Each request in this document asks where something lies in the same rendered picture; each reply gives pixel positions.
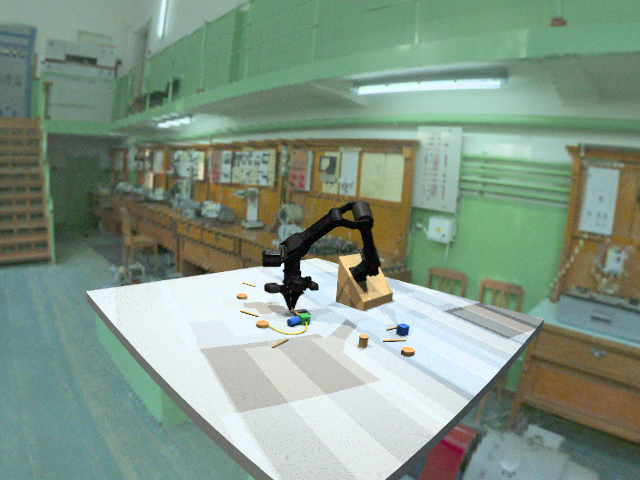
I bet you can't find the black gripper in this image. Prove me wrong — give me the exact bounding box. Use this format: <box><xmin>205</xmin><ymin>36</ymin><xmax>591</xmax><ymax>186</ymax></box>
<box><xmin>264</xmin><ymin>267</ymin><xmax>319</xmax><ymax>311</ymax></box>

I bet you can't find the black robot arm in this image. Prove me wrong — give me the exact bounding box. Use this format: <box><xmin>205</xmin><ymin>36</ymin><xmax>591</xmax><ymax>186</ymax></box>
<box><xmin>263</xmin><ymin>201</ymin><xmax>381</xmax><ymax>292</ymax></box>

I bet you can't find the blue cube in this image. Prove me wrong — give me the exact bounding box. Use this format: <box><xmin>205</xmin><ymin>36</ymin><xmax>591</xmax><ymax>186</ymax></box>
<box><xmin>396</xmin><ymin>323</ymin><xmax>409</xmax><ymax>336</ymax></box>

